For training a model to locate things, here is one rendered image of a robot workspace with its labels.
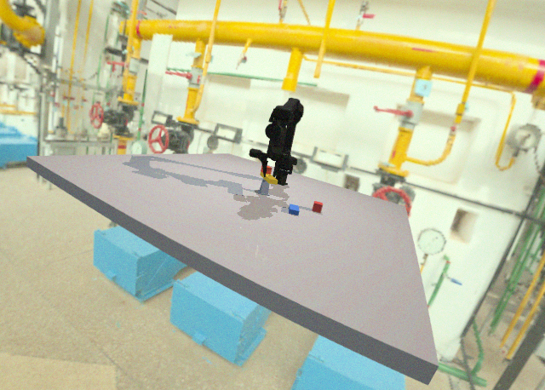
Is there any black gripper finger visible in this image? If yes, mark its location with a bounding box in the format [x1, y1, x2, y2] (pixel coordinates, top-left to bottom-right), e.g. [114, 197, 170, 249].
[272, 161, 286, 178]
[259, 158, 268, 177]

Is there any blue rectangular bar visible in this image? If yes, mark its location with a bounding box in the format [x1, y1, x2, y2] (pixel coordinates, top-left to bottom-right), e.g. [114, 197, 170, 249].
[289, 204, 300, 215]

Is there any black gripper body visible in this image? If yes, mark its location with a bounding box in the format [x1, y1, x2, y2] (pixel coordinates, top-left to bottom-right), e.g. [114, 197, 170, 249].
[249, 139, 297, 165]

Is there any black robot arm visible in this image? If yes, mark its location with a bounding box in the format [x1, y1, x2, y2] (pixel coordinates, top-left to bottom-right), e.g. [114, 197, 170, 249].
[265, 98, 304, 186]

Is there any yellow bar with red end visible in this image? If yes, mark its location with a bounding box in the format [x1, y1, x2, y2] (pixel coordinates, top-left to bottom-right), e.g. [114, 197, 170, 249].
[261, 166, 278, 185]

